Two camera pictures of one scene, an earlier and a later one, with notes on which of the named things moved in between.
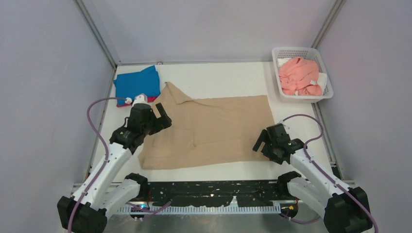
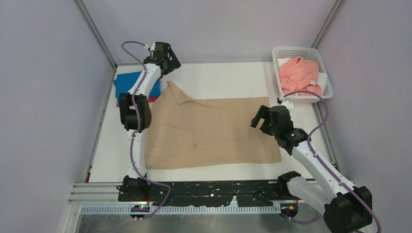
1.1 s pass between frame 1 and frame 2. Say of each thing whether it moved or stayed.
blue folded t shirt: stayed
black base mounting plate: stayed
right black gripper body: moved
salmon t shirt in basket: stayed
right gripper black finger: moved
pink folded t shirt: stayed
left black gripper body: moved
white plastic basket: stayed
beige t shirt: stayed
